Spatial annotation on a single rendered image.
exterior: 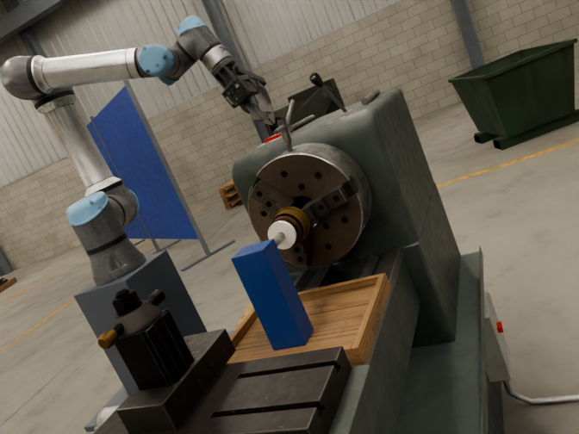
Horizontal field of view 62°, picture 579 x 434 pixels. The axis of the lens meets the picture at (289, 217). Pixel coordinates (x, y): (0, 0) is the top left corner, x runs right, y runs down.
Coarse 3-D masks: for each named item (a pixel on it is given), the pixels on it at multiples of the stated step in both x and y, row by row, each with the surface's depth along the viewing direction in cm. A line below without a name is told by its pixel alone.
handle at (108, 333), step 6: (120, 324) 74; (108, 330) 72; (114, 330) 72; (120, 330) 73; (102, 336) 70; (108, 336) 71; (114, 336) 71; (102, 342) 70; (108, 342) 70; (114, 342) 71; (108, 348) 71
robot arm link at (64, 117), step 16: (48, 96) 134; (64, 96) 136; (48, 112) 136; (64, 112) 137; (64, 128) 137; (80, 128) 139; (64, 144) 139; (80, 144) 139; (80, 160) 139; (96, 160) 141; (80, 176) 142; (96, 176) 141; (112, 176) 145; (112, 192) 141; (128, 192) 149; (128, 208) 143; (128, 224) 149
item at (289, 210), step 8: (288, 208) 116; (296, 208) 115; (280, 216) 112; (288, 216) 113; (296, 216) 112; (304, 216) 115; (296, 224) 111; (304, 224) 113; (296, 232) 110; (304, 232) 113; (296, 240) 111
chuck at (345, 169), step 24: (264, 168) 124; (288, 168) 121; (312, 168) 119; (336, 168) 117; (288, 192) 124; (312, 192) 121; (360, 192) 120; (264, 216) 129; (336, 216) 121; (360, 216) 119; (264, 240) 131; (312, 240) 126; (336, 240) 124; (312, 264) 129
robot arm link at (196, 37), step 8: (192, 16) 129; (184, 24) 129; (192, 24) 129; (200, 24) 129; (184, 32) 129; (192, 32) 129; (200, 32) 129; (208, 32) 130; (184, 40) 129; (192, 40) 129; (200, 40) 129; (208, 40) 129; (216, 40) 130; (184, 48) 130; (192, 48) 130; (200, 48) 129; (208, 48) 129; (192, 56) 131; (200, 56) 131
